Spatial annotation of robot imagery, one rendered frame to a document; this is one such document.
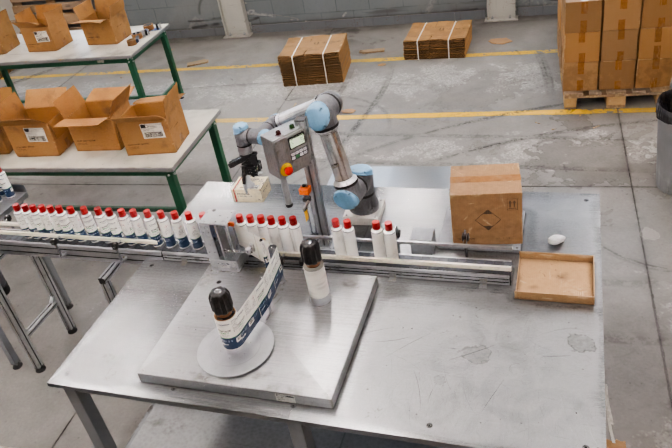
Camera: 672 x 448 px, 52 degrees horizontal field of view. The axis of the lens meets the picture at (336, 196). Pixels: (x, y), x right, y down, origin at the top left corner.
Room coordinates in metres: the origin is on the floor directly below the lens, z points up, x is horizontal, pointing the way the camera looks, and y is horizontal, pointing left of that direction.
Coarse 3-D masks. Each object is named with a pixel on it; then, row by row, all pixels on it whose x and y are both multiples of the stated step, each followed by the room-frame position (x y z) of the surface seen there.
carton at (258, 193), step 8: (240, 184) 3.00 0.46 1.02; (256, 184) 2.97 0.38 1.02; (264, 184) 2.96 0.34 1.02; (232, 192) 2.96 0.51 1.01; (240, 192) 2.95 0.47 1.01; (248, 192) 2.93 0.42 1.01; (256, 192) 2.92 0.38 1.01; (264, 192) 2.94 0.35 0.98; (240, 200) 2.95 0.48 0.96; (248, 200) 2.93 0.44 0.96; (256, 200) 2.92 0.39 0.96; (264, 200) 2.92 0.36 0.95
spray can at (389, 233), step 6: (384, 222) 2.36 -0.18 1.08; (390, 222) 2.35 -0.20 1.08; (390, 228) 2.34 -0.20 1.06; (384, 234) 2.34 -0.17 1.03; (390, 234) 2.33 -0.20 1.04; (384, 240) 2.35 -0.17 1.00; (390, 240) 2.33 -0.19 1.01; (396, 240) 2.35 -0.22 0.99; (390, 246) 2.33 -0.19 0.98; (396, 246) 2.34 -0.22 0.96; (390, 252) 2.33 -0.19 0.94; (396, 252) 2.34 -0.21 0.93; (396, 258) 2.33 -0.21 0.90
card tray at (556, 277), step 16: (528, 256) 2.26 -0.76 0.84; (544, 256) 2.23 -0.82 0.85; (560, 256) 2.21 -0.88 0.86; (576, 256) 2.18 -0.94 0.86; (592, 256) 2.16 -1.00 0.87; (528, 272) 2.17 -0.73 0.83; (544, 272) 2.15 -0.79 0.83; (560, 272) 2.14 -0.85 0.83; (576, 272) 2.12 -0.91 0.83; (592, 272) 2.10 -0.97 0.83; (528, 288) 2.08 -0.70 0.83; (544, 288) 2.06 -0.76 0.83; (560, 288) 2.04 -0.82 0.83; (576, 288) 2.03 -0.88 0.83; (592, 288) 2.01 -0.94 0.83; (592, 304) 1.92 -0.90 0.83
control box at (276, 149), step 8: (280, 128) 2.62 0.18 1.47; (288, 128) 2.61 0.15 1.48; (296, 128) 2.59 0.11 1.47; (304, 128) 2.60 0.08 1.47; (264, 136) 2.57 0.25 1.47; (272, 136) 2.56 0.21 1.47; (280, 136) 2.55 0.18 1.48; (288, 136) 2.55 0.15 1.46; (264, 144) 2.57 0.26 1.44; (272, 144) 2.52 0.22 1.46; (280, 144) 2.53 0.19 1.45; (288, 144) 2.55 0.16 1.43; (304, 144) 2.59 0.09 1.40; (264, 152) 2.59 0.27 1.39; (272, 152) 2.53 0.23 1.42; (280, 152) 2.52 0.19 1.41; (288, 152) 2.54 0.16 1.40; (272, 160) 2.54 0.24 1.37; (280, 160) 2.52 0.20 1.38; (288, 160) 2.54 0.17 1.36; (296, 160) 2.56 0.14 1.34; (304, 160) 2.58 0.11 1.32; (272, 168) 2.56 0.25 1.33; (280, 168) 2.52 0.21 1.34; (296, 168) 2.56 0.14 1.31; (280, 176) 2.52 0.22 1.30
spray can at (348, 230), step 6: (348, 222) 2.41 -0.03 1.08; (348, 228) 2.41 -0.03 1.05; (348, 234) 2.40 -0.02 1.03; (354, 234) 2.41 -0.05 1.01; (348, 240) 2.40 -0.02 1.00; (354, 240) 2.41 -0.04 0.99; (348, 246) 2.40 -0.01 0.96; (354, 246) 2.40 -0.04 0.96; (348, 252) 2.41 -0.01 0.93; (354, 252) 2.40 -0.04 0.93
